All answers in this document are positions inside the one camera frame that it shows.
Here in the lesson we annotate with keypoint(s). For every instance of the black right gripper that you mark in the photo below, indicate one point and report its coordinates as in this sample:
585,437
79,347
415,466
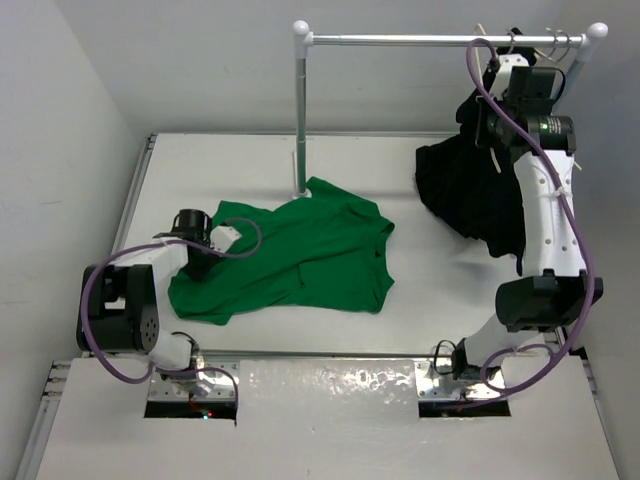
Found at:
484,135

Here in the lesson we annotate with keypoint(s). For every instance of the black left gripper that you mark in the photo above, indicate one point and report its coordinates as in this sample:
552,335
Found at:
198,273

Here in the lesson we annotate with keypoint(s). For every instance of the hanger holding black shirt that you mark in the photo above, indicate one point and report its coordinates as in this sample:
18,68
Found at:
512,47

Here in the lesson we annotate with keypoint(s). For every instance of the black hanging t-shirt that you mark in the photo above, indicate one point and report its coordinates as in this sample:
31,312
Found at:
471,186

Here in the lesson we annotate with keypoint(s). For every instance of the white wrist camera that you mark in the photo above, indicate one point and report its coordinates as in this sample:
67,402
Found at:
223,237
502,77

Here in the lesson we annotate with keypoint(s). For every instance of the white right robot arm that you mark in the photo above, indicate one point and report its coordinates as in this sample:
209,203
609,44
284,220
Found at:
558,285

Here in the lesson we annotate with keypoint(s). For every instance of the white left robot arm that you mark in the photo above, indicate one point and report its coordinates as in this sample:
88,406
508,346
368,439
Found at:
122,307

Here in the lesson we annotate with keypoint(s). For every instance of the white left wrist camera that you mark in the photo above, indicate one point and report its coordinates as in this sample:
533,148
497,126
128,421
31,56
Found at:
223,237

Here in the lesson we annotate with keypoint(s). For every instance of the silver clothes rack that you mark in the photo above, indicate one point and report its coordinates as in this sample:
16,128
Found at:
304,39

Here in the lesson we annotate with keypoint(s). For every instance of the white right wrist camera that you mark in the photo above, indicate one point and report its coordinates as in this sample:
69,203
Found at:
502,77

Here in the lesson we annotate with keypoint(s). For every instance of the green t-shirt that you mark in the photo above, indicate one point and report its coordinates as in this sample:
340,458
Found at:
327,250

